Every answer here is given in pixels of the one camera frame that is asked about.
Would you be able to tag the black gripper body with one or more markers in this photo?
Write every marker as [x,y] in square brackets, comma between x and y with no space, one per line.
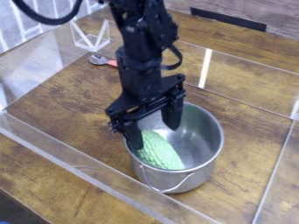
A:
[146,93]

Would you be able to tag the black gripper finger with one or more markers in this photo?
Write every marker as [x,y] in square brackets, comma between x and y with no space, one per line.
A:
[173,113]
[134,136]

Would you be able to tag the green bumpy toy vegetable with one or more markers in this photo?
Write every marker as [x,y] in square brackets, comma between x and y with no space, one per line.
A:
[158,152]

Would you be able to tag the silver metal pot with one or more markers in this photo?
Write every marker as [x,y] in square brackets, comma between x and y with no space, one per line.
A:
[198,141]

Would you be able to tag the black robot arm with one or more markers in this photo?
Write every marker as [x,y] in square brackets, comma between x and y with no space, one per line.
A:
[149,32]

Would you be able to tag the red handled metal spoon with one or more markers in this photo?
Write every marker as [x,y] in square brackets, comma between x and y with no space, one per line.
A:
[101,60]

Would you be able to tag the clear acrylic enclosure panel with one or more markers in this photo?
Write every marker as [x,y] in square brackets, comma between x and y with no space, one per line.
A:
[69,187]

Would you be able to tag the black strip on wall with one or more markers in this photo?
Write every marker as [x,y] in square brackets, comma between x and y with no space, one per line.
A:
[229,19]

